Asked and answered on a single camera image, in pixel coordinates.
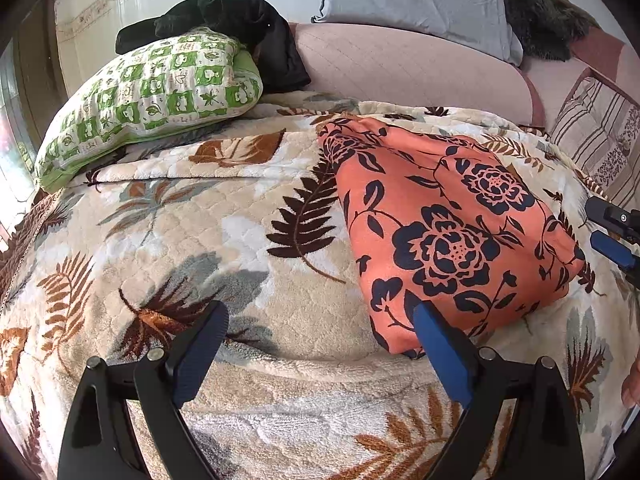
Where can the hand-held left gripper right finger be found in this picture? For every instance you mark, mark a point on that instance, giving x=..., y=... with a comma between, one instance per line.
x=445, y=355

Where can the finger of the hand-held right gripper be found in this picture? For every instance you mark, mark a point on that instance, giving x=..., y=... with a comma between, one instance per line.
x=612, y=249
x=617, y=217

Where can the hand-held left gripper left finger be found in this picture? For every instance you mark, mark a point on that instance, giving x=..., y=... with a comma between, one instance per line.
x=195, y=360

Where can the orange floral garment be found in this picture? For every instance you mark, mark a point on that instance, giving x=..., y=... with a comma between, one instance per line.
x=450, y=225

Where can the person's right hand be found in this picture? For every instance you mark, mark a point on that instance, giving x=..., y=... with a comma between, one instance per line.
x=632, y=385

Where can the striped cushion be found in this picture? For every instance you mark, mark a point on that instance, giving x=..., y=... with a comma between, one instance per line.
x=600, y=135

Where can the leaf print fleece blanket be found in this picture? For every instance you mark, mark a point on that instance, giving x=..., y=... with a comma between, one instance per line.
x=250, y=210

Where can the brown quilted bedspread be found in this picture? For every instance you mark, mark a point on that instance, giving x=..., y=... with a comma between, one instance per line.
x=25, y=240

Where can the dark furry cushion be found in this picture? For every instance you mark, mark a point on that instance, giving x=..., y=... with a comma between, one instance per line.
x=545, y=20

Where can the green checkered pillow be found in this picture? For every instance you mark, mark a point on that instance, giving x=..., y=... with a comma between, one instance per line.
x=150, y=95

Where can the stained glass window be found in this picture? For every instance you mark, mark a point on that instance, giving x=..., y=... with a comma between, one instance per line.
x=12, y=155

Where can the grey pillow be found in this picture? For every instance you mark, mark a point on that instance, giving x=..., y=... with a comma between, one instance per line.
x=415, y=0

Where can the black cloth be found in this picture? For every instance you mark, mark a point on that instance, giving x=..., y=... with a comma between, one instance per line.
x=240, y=20

